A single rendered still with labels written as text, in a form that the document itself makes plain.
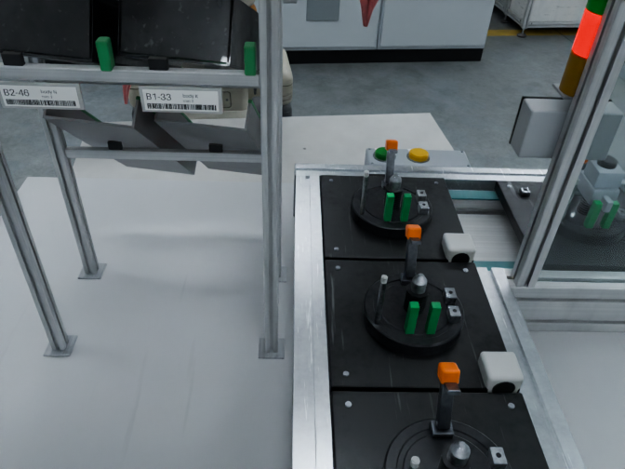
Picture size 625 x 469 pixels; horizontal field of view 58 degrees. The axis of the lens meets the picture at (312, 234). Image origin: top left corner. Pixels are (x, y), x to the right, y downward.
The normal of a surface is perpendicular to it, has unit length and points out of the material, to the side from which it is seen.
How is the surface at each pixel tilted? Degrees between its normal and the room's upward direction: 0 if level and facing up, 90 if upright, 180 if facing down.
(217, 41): 65
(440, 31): 90
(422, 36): 90
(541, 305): 90
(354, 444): 0
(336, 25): 90
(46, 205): 0
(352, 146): 0
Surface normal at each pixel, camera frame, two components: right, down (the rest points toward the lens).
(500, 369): 0.04, -0.78
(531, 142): 0.02, 0.62
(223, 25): -0.12, 0.22
